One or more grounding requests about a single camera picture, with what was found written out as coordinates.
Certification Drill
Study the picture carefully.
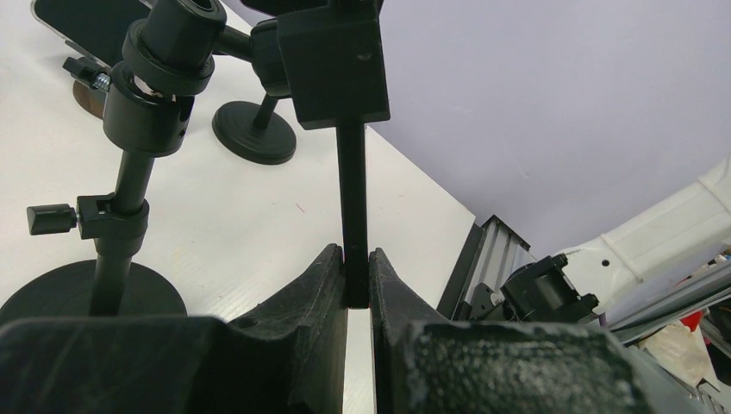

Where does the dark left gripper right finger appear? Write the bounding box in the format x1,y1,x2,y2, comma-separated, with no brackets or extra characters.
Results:
368,248,709,414

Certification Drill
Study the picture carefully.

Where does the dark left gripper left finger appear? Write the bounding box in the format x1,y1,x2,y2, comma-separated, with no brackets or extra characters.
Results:
1,244,348,413

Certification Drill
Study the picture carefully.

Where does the black pole phone stand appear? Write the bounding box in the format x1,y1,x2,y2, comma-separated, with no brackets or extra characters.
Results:
212,95,297,165
1,1,390,323

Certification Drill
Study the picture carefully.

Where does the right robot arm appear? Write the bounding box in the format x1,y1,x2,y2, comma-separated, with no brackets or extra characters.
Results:
451,159,730,323

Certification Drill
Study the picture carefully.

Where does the brown round base phone stand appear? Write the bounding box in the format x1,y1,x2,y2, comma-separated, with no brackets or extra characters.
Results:
72,80,107,120

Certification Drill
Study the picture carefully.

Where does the clear-case phone on round stand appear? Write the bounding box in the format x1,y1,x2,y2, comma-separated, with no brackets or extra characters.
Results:
32,0,150,66

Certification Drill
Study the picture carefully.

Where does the aluminium frame rail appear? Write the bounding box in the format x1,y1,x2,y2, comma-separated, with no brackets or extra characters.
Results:
436,216,531,321

